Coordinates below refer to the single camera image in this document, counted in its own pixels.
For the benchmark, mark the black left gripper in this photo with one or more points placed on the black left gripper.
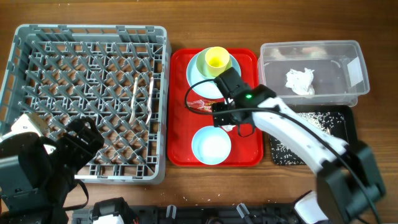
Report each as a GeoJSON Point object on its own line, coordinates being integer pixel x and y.
{"type": "Point", "coordinates": [84, 153]}

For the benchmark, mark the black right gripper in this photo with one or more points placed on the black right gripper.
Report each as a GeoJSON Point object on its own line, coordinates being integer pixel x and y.
{"type": "Point", "coordinates": [221, 118]}

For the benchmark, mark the red snack wrapper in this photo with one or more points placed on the red snack wrapper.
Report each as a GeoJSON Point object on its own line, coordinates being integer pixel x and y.
{"type": "Point", "coordinates": [202, 105]}

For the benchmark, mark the light blue bowl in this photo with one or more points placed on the light blue bowl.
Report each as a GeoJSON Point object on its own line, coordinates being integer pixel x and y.
{"type": "Point", "coordinates": [211, 145]}

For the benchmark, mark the rice and food scraps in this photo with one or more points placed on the rice and food scraps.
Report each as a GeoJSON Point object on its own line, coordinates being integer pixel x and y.
{"type": "Point", "coordinates": [332, 123]}

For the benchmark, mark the yellow plastic cup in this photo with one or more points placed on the yellow plastic cup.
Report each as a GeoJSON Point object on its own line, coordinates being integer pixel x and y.
{"type": "Point", "coordinates": [216, 61]}

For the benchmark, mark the green bowl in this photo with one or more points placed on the green bowl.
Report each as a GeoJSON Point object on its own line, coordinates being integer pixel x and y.
{"type": "Point", "coordinates": [201, 63]}

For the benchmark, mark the white napkin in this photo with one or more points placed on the white napkin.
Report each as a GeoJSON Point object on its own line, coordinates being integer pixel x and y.
{"type": "Point", "coordinates": [300, 82]}

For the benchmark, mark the white plastic spoon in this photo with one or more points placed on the white plastic spoon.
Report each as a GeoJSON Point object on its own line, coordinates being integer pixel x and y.
{"type": "Point", "coordinates": [133, 100]}

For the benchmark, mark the white plastic fork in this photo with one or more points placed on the white plastic fork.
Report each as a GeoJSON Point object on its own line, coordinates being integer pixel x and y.
{"type": "Point", "coordinates": [149, 101]}

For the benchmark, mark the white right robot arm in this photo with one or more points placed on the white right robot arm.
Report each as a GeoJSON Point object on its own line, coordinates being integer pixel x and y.
{"type": "Point", "coordinates": [348, 179]}

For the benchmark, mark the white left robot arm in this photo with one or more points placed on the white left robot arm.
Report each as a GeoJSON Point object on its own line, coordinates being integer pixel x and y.
{"type": "Point", "coordinates": [37, 173]}

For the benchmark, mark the grey dishwasher rack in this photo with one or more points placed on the grey dishwasher rack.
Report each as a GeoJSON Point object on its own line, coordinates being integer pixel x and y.
{"type": "Point", "coordinates": [65, 72]}

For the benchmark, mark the red plastic tray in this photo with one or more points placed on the red plastic tray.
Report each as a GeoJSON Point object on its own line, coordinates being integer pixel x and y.
{"type": "Point", "coordinates": [183, 124]}

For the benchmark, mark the black tray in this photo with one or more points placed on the black tray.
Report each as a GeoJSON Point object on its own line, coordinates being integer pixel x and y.
{"type": "Point", "coordinates": [345, 110]}

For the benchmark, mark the clear plastic bin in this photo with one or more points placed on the clear plastic bin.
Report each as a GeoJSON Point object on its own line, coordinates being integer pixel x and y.
{"type": "Point", "coordinates": [339, 71]}

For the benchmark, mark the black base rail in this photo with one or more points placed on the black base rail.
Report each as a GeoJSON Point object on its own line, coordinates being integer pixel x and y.
{"type": "Point", "coordinates": [267, 213]}

